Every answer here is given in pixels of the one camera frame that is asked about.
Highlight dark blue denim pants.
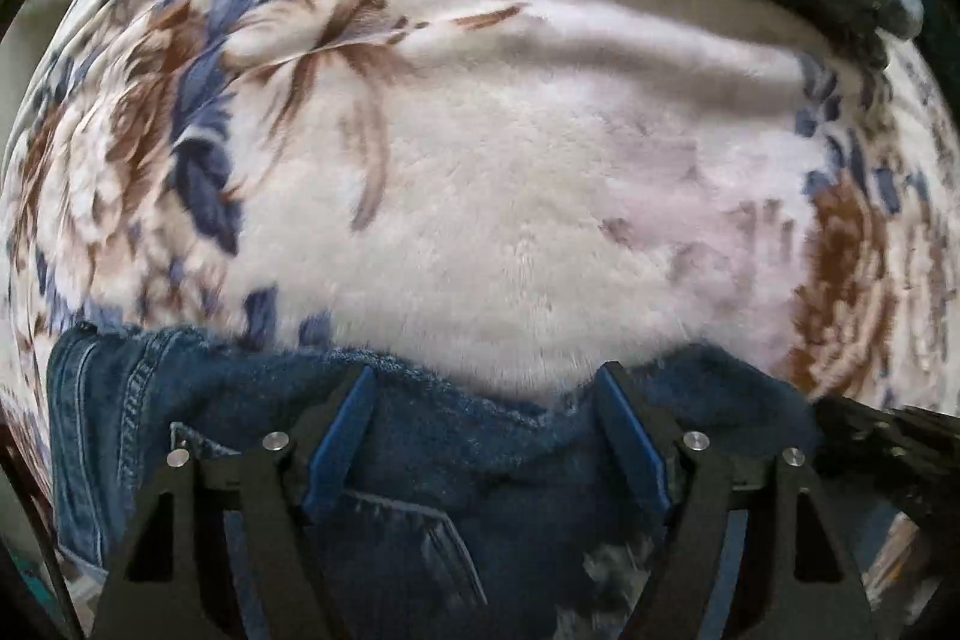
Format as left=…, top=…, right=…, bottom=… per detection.
left=45, top=321, right=822, bottom=640

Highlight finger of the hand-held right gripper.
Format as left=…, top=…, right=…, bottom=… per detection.
left=814, top=394, right=960, bottom=521

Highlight floral blanket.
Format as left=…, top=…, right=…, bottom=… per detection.
left=0, top=0, right=960, bottom=611

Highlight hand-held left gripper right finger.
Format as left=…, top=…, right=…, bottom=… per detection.
left=596, top=361, right=878, bottom=640

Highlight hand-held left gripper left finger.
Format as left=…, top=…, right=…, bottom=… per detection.
left=94, top=364, right=378, bottom=640

